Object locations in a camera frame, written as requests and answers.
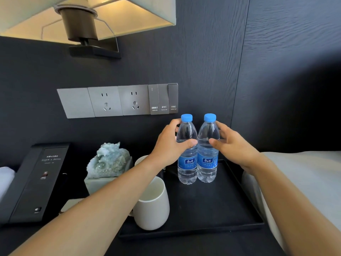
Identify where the person's right hand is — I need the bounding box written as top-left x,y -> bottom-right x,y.
209,121 -> 264,174

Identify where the person's left hand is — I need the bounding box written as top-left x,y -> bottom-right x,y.
150,118 -> 198,168

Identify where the blue-capped water bottle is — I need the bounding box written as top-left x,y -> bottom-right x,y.
176,114 -> 198,185
197,113 -> 220,183

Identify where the person's right forearm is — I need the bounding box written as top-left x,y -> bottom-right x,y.
242,154 -> 341,256

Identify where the person's left forearm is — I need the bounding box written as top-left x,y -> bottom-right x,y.
8,153 -> 171,256

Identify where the small black box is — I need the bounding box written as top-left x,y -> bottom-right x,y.
157,162 -> 179,182

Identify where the white ceramic cup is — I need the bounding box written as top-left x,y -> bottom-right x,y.
134,155 -> 150,167
132,176 -> 170,231

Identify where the black rectangular tray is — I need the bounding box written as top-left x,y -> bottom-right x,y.
118,159 -> 265,239

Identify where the green jade dragon carving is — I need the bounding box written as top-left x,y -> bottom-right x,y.
86,142 -> 131,179

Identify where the pale green carving base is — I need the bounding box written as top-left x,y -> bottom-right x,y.
84,157 -> 133,196

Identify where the white square lamp shade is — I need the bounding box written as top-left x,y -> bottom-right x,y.
0,0 -> 177,46

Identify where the black bedside device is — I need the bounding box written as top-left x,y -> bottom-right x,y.
0,142 -> 70,225

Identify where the grey triple light switch panel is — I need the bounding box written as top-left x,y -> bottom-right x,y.
148,83 -> 178,115

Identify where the grey wall power socket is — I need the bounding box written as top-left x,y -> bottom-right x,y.
88,86 -> 123,118
118,85 -> 150,116

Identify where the grey blank wall plate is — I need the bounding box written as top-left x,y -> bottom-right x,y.
57,87 -> 95,119

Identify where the dark wall lamp bracket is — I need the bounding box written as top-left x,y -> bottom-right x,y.
55,5 -> 121,59

